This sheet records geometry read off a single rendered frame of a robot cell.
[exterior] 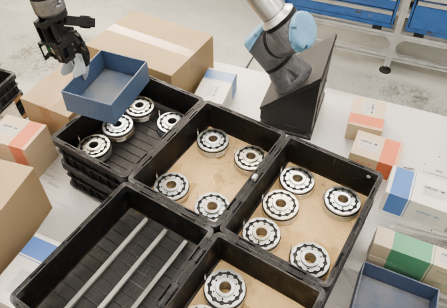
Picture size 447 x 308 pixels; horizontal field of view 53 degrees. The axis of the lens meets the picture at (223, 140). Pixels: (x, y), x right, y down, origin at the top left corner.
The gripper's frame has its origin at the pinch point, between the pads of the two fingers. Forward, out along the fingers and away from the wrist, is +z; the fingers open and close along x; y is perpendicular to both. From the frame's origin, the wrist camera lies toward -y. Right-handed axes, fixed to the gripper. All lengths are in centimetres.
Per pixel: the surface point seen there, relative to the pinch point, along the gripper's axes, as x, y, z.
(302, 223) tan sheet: 63, 3, 37
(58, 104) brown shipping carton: -26.4, -8.5, 23.5
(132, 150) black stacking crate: 5.7, -2.3, 30.5
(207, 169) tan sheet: 31.3, -4.2, 33.4
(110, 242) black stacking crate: 17.6, 29.5, 31.8
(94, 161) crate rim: 5.6, 13.4, 20.2
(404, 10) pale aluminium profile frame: 72, -196, 76
